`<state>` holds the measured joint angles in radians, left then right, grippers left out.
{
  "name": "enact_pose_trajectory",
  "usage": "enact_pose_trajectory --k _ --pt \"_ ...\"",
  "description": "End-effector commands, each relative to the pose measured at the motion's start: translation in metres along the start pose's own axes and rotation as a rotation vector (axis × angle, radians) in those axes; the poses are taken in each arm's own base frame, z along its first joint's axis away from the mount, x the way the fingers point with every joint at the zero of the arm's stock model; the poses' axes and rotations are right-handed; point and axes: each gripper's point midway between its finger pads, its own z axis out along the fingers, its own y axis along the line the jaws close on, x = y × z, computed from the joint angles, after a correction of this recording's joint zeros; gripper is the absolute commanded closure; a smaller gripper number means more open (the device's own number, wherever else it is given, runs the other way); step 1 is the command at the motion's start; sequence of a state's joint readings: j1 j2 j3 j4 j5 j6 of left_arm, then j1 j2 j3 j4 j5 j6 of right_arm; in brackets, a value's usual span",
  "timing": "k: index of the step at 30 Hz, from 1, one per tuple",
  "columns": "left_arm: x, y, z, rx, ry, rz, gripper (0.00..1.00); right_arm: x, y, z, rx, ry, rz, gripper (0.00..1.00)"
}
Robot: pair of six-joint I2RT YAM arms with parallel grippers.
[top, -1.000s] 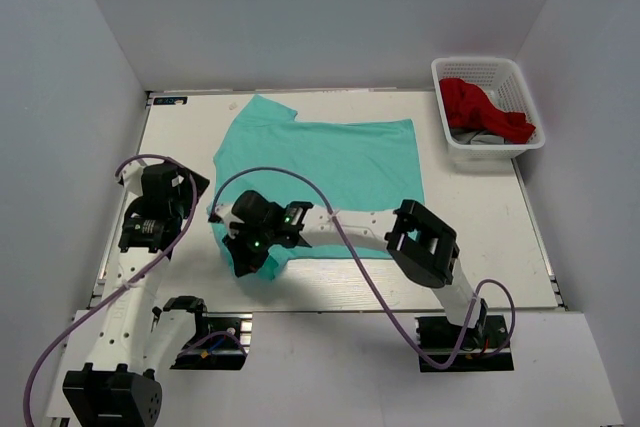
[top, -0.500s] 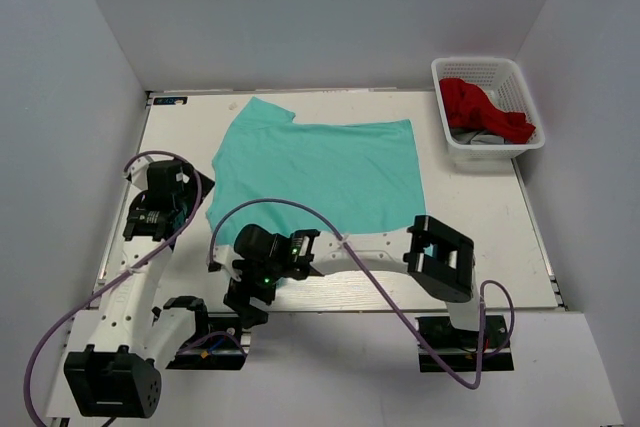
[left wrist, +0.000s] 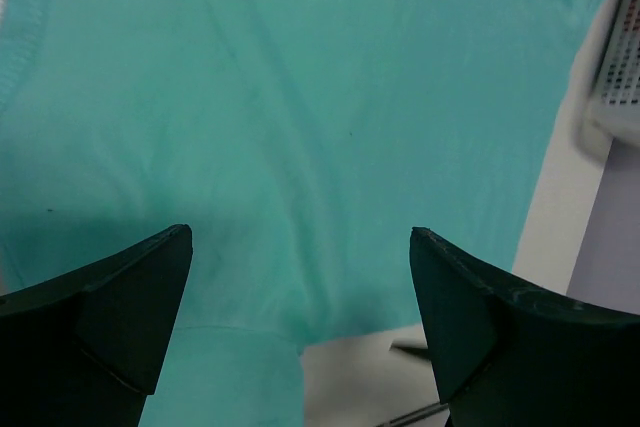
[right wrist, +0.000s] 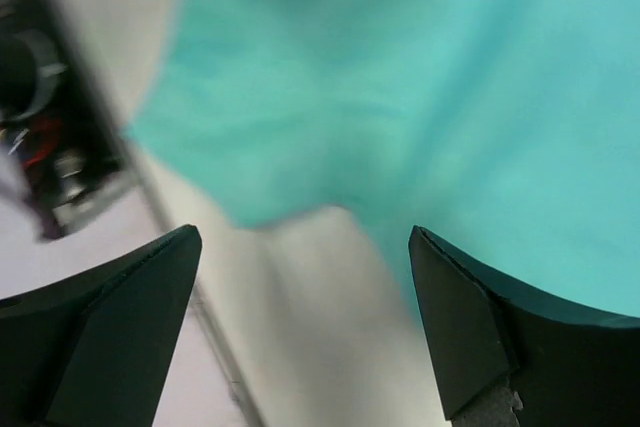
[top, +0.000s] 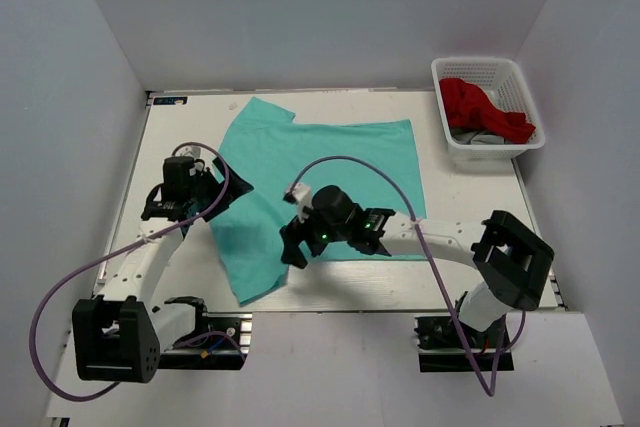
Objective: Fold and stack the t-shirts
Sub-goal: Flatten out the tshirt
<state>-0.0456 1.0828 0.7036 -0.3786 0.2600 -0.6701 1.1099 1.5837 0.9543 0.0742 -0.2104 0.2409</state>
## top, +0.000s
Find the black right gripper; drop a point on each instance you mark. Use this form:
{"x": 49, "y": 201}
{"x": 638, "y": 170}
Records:
{"x": 293, "y": 236}

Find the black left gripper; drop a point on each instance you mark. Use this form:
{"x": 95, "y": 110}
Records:
{"x": 237, "y": 187}

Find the teal t shirt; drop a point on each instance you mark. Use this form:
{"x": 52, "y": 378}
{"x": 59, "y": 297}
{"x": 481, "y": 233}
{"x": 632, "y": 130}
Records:
{"x": 376, "y": 164}

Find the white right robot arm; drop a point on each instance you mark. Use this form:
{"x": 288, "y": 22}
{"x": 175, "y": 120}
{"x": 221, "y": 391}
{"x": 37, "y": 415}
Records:
{"x": 512, "y": 260}

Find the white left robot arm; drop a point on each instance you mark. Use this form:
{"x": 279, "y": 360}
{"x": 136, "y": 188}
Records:
{"x": 121, "y": 333}

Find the blue corner label sticker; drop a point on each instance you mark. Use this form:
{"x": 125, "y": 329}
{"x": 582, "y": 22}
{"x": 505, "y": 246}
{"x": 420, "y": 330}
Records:
{"x": 170, "y": 100}

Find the grey t shirt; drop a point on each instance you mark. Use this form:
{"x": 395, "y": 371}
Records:
{"x": 477, "y": 137}

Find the red t shirt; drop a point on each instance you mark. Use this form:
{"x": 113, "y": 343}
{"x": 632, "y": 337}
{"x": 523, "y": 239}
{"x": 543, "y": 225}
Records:
{"x": 468, "y": 109}

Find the white plastic basket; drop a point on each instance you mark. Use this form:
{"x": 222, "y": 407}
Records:
{"x": 502, "y": 80}

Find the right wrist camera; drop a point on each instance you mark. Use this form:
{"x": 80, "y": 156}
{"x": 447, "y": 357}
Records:
{"x": 329, "y": 204}

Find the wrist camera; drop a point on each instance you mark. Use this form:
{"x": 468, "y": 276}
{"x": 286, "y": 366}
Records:
{"x": 329, "y": 204}
{"x": 181, "y": 172}

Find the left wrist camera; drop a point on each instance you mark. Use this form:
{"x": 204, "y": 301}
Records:
{"x": 181, "y": 172}

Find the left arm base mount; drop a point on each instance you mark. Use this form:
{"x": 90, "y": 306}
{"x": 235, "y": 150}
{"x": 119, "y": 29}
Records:
{"x": 225, "y": 349}

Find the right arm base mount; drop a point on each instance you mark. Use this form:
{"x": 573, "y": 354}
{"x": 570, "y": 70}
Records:
{"x": 441, "y": 351}

